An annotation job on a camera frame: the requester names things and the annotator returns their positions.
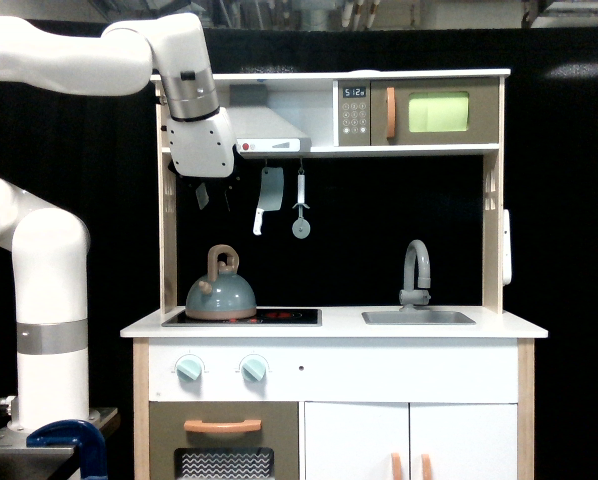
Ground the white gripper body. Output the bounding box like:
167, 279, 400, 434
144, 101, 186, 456
167, 107, 236, 178

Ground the grey-blue toy teapot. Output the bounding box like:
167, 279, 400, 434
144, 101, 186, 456
185, 244, 257, 321

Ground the black toy stove top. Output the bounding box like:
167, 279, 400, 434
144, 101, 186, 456
163, 308, 322, 327

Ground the left mint stove knob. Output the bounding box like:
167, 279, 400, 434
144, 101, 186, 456
175, 354, 204, 383

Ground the mint stove knob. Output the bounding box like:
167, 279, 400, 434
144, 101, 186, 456
239, 354, 268, 383
175, 354, 204, 383

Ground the right mint stove knob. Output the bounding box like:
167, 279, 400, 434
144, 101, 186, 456
239, 354, 268, 383

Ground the toy cleaver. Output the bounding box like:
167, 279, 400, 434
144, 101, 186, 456
253, 167, 284, 236

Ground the grey toy range hood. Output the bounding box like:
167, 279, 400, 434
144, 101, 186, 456
227, 84, 312, 154

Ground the toy pizza cutter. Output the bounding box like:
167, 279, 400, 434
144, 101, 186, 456
292, 168, 311, 239

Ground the white wooden toy kitchen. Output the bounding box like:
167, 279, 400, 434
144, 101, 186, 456
122, 69, 547, 479

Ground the grey toy faucet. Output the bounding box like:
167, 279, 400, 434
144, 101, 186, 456
399, 240, 431, 308

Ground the grey toy sink basin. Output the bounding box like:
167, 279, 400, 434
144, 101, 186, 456
362, 310, 475, 325

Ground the toy oven door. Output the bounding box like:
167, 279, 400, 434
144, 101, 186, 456
149, 402, 300, 479

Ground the blue c-clamp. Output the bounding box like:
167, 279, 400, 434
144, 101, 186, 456
26, 420, 108, 480

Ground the left white cabinet door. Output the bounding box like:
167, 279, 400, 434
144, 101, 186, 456
304, 402, 410, 479

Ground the white cabinet door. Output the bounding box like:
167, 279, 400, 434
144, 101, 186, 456
304, 402, 410, 479
410, 404, 517, 479

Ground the white toy phone handset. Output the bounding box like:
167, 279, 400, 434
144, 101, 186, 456
502, 209, 512, 286

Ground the right white cabinet door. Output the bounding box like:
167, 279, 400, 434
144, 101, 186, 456
410, 404, 517, 479

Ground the toy microwave with orange handle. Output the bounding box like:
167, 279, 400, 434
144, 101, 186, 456
337, 77, 500, 147

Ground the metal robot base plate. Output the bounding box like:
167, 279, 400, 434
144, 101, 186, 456
0, 405, 120, 479

